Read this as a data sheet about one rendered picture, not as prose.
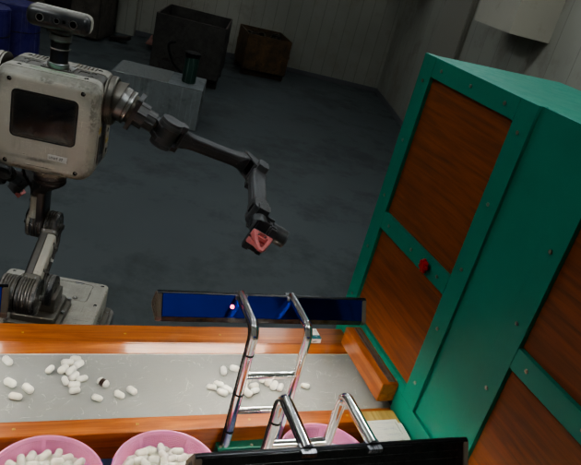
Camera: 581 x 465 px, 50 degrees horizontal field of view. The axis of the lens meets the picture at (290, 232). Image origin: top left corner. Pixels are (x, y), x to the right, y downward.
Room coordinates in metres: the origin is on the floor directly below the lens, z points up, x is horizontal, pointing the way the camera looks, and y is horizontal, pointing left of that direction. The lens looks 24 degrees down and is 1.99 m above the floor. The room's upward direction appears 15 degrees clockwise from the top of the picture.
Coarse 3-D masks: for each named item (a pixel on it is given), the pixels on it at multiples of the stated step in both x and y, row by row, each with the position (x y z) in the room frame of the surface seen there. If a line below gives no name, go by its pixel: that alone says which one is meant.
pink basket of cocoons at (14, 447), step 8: (24, 440) 1.11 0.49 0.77; (32, 440) 1.12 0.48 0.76; (40, 440) 1.13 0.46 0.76; (56, 440) 1.15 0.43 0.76; (64, 440) 1.15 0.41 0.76; (72, 440) 1.15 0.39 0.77; (8, 448) 1.08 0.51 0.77; (16, 448) 1.09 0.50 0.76; (24, 448) 1.11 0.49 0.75; (32, 448) 1.12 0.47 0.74; (40, 448) 1.13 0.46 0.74; (48, 448) 1.14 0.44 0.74; (56, 448) 1.14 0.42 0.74; (64, 448) 1.14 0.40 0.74; (72, 448) 1.15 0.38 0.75; (80, 448) 1.14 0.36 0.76; (88, 448) 1.14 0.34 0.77; (0, 456) 1.06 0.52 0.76; (8, 456) 1.07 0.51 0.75; (16, 456) 1.09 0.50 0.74; (80, 456) 1.14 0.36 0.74; (88, 456) 1.13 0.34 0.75; (96, 456) 1.12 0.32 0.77; (0, 464) 1.05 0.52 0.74; (88, 464) 1.12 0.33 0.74; (96, 464) 1.11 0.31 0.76
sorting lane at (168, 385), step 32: (0, 384) 1.30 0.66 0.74; (32, 384) 1.33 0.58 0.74; (96, 384) 1.40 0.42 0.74; (128, 384) 1.44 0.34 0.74; (160, 384) 1.47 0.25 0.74; (192, 384) 1.51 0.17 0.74; (224, 384) 1.55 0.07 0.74; (288, 384) 1.63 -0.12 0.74; (320, 384) 1.67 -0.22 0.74; (352, 384) 1.72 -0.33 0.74; (0, 416) 1.19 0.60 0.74; (32, 416) 1.22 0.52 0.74; (64, 416) 1.25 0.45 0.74; (96, 416) 1.28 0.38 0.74; (128, 416) 1.31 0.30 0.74
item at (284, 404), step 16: (288, 400) 1.08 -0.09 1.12; (336, 400) 1.17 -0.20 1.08; (352, 400) 1.13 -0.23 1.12; (272, 416) 1.10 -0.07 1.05; (288, 416) 1.04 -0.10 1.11; (336, 416) 1.16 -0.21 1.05; (352, 416) 1.10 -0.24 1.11; (272, 432) 1.10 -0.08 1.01; (304, 432) 1.00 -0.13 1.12; (368, 432) 1.05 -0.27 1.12; (368, 448) 1.01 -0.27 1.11
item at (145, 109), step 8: (144, 96) 2.04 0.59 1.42; (136, 104) 1.98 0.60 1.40; (144, 104) 2.02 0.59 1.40; (136, 112) 1.98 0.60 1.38; (144, 112) 2.00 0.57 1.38; (152, 112) 2.03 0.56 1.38; (128, 120) 1.98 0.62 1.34; (136, 120) 1.99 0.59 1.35; (144, 120) 1.99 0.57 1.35; (152, 120) 2.01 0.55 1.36; (144, 128) 2.03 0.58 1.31
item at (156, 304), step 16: (160, 304) 1.36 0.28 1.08; (176, 304) 1.38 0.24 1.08; (192, 304) 1.40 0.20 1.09; (208, 304) 1.42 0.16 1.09; (224, 304) 1.44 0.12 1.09; (256, 304) 1.48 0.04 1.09; (272, 304) 1.49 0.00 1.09; (288, 304) 1.51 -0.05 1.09; (304, 304) 1.54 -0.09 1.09; (320, 304) 1.56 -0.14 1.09; (336, 304) 1.58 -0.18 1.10; (352, 304) 1.60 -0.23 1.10; (160, 320) 1.35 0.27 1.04; (176, 320) 1.37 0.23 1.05; (192, 320) 1.38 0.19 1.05; (208, 320) 1.40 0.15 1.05; (224, 320) 1.42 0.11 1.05; (240, 320) 1.44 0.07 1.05; (272, 320) 1.48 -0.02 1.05; (288, 320) 1.50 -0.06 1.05; (320, 320) 1.54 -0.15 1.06; (336, 320) 1.56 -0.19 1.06; (352, 320) 1.58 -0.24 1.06
